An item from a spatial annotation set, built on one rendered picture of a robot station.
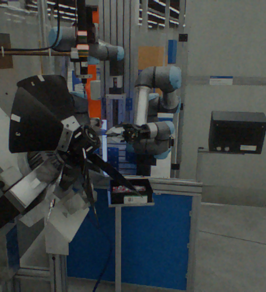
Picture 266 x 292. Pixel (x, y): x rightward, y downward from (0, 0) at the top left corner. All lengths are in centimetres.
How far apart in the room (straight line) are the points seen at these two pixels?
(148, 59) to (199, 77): 640
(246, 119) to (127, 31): 106
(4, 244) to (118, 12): 159
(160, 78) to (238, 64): 151
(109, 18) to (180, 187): 123
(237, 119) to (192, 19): 161
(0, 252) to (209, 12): 250
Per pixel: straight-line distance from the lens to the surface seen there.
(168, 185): 180
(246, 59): 314
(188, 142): 322
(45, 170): 123
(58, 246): 146
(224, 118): 166
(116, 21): 233
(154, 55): 939
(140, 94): 171
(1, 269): 153
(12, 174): 116
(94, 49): 170
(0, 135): 140
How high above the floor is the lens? 157
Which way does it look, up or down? 17 degrees down
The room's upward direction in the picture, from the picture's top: 1 degrees clockwise
